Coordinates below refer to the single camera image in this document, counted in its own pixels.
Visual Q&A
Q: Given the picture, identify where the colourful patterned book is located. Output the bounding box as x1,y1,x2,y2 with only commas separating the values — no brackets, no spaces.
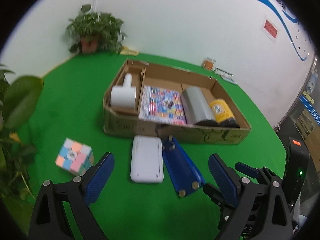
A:
139,86,187,125

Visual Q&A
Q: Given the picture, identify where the orange small box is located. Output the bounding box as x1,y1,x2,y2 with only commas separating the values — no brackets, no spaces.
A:
202,57,216,71

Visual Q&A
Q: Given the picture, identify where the blue stapler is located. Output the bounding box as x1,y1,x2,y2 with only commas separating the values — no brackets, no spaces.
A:
162,135,206,198

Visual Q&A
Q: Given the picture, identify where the large leaf plant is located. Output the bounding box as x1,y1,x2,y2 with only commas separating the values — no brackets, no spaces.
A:
1,64,44,200

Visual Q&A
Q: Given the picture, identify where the yellow black can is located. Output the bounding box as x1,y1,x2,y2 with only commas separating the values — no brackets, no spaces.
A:
209,99,240,128

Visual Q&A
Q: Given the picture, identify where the potted green plant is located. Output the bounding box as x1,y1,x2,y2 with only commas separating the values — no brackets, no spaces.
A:
66,4,126,54

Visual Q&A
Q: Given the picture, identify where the pastel rubik's cube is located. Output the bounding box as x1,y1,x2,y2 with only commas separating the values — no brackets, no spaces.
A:
55,138,94,176

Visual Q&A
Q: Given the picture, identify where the silver cylinder speaker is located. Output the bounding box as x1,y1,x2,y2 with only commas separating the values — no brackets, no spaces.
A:
181,86,218,127

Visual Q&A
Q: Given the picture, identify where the white green card box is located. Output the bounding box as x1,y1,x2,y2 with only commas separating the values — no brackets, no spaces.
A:
214,68,237,85

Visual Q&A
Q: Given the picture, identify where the white phone stand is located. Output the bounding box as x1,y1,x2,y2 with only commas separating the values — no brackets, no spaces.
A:
130,135,164,184

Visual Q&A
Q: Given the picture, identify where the red wall notice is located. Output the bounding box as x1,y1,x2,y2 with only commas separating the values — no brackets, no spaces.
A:
261,18,279,43

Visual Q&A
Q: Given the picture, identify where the cardboard box tray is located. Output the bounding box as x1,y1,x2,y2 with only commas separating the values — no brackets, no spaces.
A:
103,59,252,145

